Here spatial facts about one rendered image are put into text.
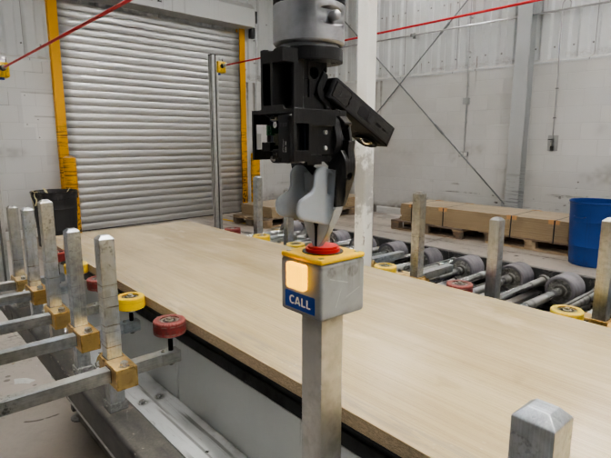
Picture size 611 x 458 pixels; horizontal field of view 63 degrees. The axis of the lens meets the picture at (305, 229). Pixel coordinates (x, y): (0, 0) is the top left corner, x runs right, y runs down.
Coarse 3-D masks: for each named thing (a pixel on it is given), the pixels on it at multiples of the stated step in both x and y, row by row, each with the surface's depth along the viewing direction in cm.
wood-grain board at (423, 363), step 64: (128, 256) 192; (192, 256) 192; (256, 256) 192; (192, 320) 125; (256, 320) 125; (384, 320) 125; (448, 320) 125; (512, 320) 125; (576, 320) 125; (384, 384) 92; (448, 384) 92; (512, 384) 92; (576, 384) 92; (448, 448) 73; (576, 448) 73
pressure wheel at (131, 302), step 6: (120, 294) 143; (126, 294) 144; (132, 294) 142; (138, 294) 143; (144, 294) 143; (120, 300) 139; (126, 300) 138; (132, 300) 139; (138, 300) 140; (144, 300) 142; (120, 306) 139; (126, 306) 139; (132, 306) 139; (138, 306) 140; (144, 306) 142; (126, 312) 142; (132, 312) 142; (132, 318) 143
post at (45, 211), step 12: (48, 204) 150; (48, 216) 150; (48, 228) 151; (48, 240) 151; (48, 252) 152; (48, 264) 152; (48, 276) 153; (48, 288) 153; (60, 288) 155; (48, 300) 154; (60, 300) 156
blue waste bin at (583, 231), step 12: (576, 204) 530; (588, 204) 518; (600, 204) 511; (576, 216) 528; (588, 216) 521; (600, 216) 515; (576, 228) 534; (588, 228) 523; (600, 228) 517; (576, 240) 535; (588, 240) 525; (576, 252) 537; (588, 252) 527; (576, 264) 539; (588, 264) 529
